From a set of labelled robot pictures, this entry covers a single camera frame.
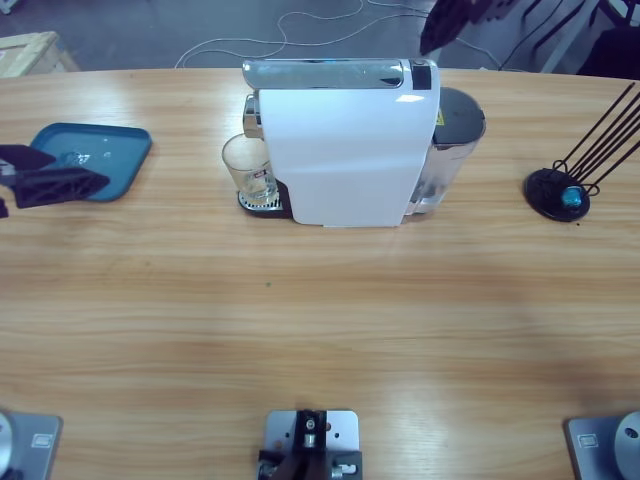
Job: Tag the clear drinking glass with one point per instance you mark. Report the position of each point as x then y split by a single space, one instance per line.
250 165

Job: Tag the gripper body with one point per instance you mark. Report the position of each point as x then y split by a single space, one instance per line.
6 177

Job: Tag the white capsule coffee machine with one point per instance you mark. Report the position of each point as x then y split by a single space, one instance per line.
345 150

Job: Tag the clear water tank black lid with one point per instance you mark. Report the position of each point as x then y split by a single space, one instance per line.
457 120

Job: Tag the silver coffee machine lever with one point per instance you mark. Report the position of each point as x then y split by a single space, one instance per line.
320 75

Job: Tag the teal plastic tray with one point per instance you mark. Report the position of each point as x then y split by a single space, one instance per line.
125 150

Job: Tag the wooden crate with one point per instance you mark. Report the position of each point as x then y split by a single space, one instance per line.
25 50

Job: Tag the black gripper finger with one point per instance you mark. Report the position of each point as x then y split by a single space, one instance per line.
60 187
27 157
445 22
490 9

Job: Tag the white metal frame leg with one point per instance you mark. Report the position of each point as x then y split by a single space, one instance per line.
436 56
565 40

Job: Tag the blue coffee capsule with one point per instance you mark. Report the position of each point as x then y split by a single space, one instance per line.
571 196

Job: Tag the black office chair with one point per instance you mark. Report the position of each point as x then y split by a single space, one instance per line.
615 50

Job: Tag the black drip tray silver grate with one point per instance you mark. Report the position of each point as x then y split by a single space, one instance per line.
270 212

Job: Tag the black capsule holder with rods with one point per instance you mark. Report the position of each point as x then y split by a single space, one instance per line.
542 187

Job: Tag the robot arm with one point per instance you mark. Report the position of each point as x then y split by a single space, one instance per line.
30 445
600 445

